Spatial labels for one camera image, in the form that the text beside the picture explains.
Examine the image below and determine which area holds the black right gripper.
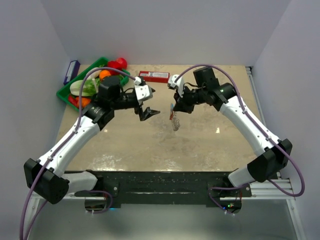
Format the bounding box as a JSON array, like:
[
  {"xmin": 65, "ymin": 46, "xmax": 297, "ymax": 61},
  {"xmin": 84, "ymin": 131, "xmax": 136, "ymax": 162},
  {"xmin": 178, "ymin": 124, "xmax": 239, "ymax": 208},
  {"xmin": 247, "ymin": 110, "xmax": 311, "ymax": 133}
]
[{"xmin": 173, "ymin": 84, "xmax": 207, "ymax": 114}]

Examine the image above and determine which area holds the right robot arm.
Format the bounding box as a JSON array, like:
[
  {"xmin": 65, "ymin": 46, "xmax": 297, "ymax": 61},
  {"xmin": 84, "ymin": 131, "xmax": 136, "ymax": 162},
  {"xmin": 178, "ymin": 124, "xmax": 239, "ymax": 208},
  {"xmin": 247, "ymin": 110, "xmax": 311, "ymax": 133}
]
[{"xmin": 167, "ymin": 66, "xmax": 293, "ymax": 197}]

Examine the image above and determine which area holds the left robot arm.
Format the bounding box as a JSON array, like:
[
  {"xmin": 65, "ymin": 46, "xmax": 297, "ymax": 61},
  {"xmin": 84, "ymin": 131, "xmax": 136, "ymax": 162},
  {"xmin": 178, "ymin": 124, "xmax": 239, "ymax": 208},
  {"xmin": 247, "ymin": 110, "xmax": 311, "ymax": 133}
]
[{"xmin": 23, "ymin": 77, "xmax": 160, "ymax": 205}]

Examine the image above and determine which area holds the red rectangular box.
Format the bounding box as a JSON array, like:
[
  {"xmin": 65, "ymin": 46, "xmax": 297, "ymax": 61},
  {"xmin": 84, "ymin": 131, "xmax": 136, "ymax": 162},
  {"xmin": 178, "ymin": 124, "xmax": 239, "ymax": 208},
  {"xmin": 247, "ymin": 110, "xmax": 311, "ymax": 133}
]
[{"xmin": 138, "ymin": 70, "xmax": 170, "ymax": 84}]

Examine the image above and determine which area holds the red bell pepper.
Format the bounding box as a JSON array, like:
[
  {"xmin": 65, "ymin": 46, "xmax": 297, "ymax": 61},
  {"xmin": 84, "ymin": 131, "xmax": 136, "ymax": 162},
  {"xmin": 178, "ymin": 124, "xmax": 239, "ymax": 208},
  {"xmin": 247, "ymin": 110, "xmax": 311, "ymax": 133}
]
[{"xmin": 106, "ymin": 61, "xmax": 122, "ymax": 76}]

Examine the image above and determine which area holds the red tomato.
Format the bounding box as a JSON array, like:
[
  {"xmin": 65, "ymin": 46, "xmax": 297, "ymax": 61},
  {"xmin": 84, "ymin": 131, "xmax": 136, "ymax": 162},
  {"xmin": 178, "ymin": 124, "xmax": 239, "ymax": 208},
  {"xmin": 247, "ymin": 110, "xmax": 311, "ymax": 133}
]
[{"xmin": 115, "ymin": 57, "xmax": 128, "ymax": 69}]

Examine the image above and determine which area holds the white radish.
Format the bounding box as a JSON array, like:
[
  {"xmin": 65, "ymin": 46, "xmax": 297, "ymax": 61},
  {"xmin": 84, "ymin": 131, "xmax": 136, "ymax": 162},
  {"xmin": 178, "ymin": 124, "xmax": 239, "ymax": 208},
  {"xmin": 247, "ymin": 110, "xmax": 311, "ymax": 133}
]
[{"xmin": 92, "ymin": 78, "xmax": 99, "ymax": 92}]

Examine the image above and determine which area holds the green leafy cabbage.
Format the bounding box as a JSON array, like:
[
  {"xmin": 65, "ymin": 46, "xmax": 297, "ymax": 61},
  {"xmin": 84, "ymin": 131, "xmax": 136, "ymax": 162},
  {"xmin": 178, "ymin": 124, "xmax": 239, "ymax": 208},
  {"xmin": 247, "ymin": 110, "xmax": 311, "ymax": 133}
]
[{"xmin": 69, "ymin": 78, "xmax": 101, "ymax": 97}]

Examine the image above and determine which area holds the small orange pepper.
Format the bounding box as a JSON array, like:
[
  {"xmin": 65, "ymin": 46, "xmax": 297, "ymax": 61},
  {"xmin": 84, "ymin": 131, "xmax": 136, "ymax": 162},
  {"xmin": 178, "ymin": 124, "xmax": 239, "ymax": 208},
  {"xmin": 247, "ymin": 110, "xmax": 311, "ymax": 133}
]
[{"xmin": 76, "ymin": 96, "xmax": 91, "ymax": 109}]

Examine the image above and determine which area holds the red chili pepper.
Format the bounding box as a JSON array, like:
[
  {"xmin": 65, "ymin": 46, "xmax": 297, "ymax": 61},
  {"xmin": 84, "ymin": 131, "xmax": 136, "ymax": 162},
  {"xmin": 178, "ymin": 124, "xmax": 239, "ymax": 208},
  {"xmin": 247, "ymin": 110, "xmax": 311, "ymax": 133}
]
[{"xmin": 68, "ymin": 95, "xmax": 78, "ymax": 107}]

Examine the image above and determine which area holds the purple box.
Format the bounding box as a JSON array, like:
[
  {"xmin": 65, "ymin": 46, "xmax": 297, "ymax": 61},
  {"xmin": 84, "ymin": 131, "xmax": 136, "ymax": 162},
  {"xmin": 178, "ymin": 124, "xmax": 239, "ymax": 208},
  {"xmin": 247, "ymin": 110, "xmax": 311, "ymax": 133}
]
[{"xmin": 63, "ymin": 60, "xmax": 80, "ymax": 86}]

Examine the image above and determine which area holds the green plastic tray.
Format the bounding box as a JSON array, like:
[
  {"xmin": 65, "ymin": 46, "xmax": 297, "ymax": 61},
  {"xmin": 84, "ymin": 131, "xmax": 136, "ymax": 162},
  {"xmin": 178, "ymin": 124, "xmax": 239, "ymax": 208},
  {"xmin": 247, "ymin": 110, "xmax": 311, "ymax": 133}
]
[{"xmin": 56, "ymin": 56, "xmax": 131, "ymax": 111}]

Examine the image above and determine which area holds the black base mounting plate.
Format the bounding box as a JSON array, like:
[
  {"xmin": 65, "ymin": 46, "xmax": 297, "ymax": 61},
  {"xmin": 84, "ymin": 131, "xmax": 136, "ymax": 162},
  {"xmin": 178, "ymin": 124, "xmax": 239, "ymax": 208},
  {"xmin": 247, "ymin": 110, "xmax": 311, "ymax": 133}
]
[{"xmin": 75, "ymin": 171, "xmax": 258, "ymax": 210}]

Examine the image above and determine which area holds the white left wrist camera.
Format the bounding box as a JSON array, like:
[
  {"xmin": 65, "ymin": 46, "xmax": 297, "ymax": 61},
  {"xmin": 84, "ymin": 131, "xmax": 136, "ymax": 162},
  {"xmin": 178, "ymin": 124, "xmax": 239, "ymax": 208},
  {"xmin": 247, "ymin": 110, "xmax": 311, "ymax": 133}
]
[{"xmin": 133, "ymin": 76, "xmax": 149, "ymax": 103}]

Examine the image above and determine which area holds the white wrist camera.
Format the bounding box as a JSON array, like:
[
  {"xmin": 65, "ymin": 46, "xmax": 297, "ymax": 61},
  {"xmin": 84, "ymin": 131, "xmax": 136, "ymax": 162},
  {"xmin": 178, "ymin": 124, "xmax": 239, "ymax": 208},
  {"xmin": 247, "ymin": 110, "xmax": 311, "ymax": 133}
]
[
  {"xmin": 133, "ymin": 76, "xmax": 149, "ymax": 103},
  {"xmin": 167, "ymin": 74, "xmax": 185, "ymax": 97}
]

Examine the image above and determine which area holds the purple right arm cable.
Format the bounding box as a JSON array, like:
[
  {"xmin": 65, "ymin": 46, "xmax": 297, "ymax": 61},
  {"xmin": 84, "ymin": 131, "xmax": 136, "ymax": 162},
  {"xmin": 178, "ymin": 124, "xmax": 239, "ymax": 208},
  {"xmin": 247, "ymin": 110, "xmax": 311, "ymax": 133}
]
[{"xmin": 174, "ymin": 63, "xmax": 306, "ymax": 213}]

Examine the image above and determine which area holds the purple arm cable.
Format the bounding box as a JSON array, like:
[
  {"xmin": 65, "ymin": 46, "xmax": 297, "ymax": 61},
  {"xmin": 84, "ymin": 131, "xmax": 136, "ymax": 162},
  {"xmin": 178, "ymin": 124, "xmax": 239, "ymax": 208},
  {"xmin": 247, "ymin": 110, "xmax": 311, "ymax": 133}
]
[
  {"xmin": 174, "ymin": 63, "xmax": 306, "ymax": 213},
  {"xmin": 19, "ymin": 66, "xmax": 137, "ymax": 240}
]

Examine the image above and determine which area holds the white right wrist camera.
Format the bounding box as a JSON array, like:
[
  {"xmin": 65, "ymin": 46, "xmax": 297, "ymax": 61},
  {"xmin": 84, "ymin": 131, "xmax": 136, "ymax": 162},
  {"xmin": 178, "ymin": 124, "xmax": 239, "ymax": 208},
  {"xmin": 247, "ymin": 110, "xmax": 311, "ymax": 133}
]
[{"xmin": 167, "ymin": 74, "xmax": 185, "ymax": 97}]

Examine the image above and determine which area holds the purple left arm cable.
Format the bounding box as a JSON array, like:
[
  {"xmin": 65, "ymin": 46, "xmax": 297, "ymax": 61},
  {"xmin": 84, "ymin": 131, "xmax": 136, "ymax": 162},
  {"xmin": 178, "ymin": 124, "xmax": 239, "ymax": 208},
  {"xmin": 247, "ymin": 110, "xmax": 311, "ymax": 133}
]
[{"xmin": 19, "ymin": 66, "xmax": 137, "ymax": 240}]

